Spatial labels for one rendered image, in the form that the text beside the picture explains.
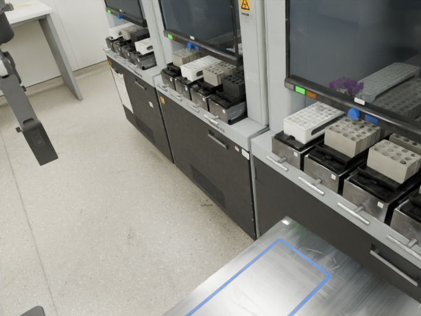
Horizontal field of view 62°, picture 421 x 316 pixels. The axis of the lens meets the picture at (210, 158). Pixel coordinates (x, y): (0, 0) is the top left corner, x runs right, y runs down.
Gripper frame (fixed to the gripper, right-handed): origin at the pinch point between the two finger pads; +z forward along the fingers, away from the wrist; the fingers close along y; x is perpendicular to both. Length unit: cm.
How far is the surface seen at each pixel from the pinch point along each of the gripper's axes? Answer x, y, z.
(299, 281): 33, 30, 38
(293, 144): 67, -7, 38
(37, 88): 20, -360, 115
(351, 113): 71, 10, 22
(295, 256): 37, 24, 38
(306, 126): 72, -7, 34
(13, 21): 22, -290, 32
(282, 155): 66, -11, 44
